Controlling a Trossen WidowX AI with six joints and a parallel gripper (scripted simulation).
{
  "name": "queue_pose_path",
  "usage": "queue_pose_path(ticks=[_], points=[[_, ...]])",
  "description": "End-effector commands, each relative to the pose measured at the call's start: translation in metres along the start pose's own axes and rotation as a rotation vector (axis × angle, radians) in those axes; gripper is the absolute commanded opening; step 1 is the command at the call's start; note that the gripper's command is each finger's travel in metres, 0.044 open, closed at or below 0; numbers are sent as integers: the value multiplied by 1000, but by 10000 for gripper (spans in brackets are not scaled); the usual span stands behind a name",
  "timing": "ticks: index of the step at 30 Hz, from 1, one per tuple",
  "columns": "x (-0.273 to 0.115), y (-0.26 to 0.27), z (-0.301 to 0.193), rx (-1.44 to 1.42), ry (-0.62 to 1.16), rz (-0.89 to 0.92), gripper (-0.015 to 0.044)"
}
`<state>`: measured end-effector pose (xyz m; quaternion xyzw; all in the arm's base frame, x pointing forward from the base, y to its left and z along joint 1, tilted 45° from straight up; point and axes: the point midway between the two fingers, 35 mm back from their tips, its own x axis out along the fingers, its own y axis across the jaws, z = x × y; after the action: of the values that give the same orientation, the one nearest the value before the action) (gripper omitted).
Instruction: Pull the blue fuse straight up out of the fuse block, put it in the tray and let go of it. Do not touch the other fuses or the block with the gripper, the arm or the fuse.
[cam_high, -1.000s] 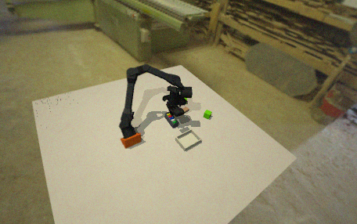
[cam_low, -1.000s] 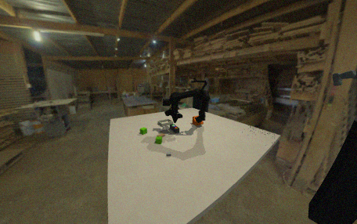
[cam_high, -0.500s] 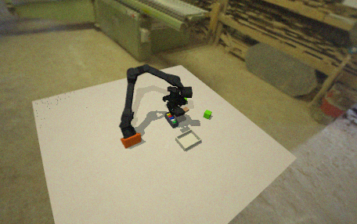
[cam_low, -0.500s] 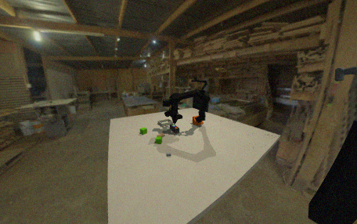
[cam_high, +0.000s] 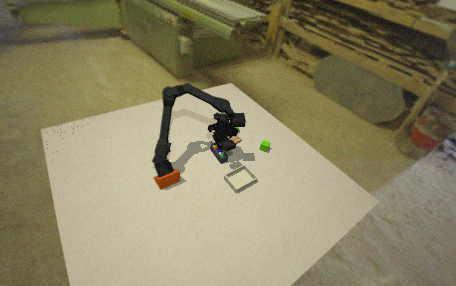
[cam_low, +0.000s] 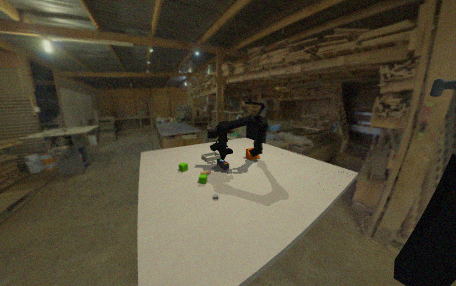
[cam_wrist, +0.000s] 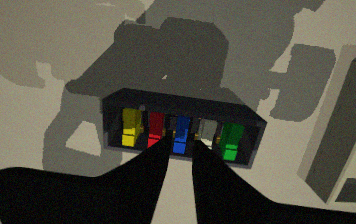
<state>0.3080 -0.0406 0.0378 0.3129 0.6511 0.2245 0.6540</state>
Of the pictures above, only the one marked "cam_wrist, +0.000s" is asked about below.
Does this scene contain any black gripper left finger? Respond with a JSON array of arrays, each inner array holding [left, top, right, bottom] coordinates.
[[0, 136, 172, 224]]

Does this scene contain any red fuse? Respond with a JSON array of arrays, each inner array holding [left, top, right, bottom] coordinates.
[[148, 112, 165, 148]]

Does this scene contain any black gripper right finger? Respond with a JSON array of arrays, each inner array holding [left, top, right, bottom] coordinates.
[[192, 140, 356, 224]]

